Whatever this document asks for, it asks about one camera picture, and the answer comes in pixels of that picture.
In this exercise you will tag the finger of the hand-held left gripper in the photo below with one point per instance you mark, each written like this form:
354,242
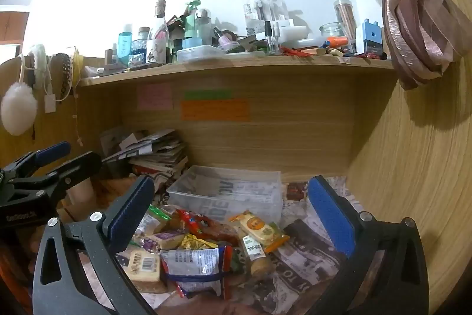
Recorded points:
55,151
79,167

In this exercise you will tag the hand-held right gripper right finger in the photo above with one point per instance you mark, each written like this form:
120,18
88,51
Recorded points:
330,217

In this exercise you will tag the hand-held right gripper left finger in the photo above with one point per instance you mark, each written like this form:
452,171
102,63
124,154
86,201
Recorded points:
132,213

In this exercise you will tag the toast slice packet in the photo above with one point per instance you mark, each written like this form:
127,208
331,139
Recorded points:
143,265

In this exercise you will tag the red snack packet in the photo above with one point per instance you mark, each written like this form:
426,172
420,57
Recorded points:
195,219

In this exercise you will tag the blue white snack packet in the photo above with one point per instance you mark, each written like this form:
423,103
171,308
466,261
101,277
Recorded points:
193,265

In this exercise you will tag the clear plastic container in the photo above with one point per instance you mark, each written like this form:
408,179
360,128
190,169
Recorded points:
225,193

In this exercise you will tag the purple snack packet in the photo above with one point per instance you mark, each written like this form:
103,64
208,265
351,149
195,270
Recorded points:
164,239

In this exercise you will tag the newspaper sheet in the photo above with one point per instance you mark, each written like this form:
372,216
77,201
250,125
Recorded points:
302,263

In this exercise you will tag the white fluffy pompom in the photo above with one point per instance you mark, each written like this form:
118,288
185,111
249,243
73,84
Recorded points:
16,108

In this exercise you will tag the pile of white paper packets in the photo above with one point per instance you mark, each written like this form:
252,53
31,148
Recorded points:
155,156

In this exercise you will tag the yellow orange cartoon snack packet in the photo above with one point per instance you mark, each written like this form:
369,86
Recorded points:
258,228

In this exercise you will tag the dotted brown headband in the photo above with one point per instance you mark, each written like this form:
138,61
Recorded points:
66,75

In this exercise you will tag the green label snack packet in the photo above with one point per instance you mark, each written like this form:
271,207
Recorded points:
254,254

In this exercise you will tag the white fluffy headband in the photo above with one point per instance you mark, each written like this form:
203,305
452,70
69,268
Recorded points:
40,64

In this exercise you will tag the pink sticky note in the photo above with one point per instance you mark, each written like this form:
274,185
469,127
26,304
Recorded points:
155,96

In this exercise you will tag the blue liquid bottle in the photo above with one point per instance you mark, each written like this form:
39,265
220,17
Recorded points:
125,47

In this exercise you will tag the orange sticky note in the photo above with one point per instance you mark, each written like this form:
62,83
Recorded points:
215,110

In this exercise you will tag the blue glass jar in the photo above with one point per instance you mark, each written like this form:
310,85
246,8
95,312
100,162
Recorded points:
143,49

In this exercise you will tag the green sticky note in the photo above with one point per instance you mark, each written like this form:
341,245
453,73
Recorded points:
208,94

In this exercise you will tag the glass bottle with cork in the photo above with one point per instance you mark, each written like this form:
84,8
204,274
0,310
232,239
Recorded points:
158,38

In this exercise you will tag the clear lidded plastic box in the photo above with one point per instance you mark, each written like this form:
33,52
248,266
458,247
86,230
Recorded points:
201,53

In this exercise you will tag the wooden shelf board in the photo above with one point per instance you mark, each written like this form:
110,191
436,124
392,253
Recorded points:
236,69

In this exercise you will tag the orange tube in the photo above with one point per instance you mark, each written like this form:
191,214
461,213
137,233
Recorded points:
337,41

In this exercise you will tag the mint green pump bottle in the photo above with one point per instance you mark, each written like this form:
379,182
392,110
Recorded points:
191,19

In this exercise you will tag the empty glass jar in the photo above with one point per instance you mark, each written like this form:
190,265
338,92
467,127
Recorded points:
332,31

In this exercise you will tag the blue box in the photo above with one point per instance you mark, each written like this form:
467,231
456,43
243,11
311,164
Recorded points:
372,36

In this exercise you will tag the small clear spray bottle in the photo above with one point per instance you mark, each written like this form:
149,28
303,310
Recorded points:
272,40

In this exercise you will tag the white box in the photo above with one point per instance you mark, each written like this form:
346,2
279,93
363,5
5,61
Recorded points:
291,32

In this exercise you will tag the clear jar of sticks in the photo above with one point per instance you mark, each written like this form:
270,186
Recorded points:
346,23

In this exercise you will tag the tied pink brown curtain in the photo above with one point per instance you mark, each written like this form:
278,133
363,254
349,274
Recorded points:
416,27

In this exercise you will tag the clear blister pack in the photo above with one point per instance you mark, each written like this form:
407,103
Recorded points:
258,8

